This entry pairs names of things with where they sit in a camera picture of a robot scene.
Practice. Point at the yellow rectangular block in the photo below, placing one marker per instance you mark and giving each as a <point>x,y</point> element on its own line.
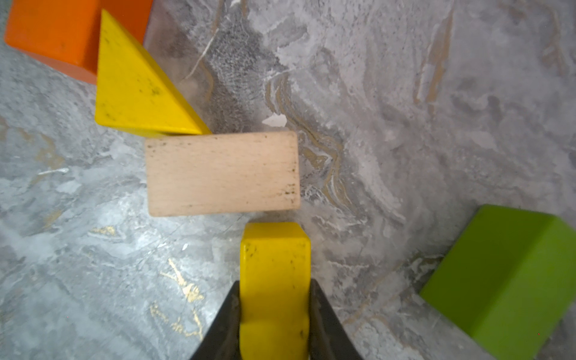
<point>274,291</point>

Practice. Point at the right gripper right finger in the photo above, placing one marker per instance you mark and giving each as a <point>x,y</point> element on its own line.
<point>327,337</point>

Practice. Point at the natural wood block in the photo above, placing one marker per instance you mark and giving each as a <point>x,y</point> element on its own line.
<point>222,173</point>

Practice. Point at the green block far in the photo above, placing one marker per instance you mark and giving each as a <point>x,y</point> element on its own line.
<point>508,280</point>

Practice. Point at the yellow triangle block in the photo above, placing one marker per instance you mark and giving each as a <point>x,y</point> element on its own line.
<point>134,94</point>

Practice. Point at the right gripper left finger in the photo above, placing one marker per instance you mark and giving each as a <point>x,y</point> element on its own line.
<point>221,341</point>

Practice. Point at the orange block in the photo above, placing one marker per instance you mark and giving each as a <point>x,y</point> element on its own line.
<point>64,35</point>

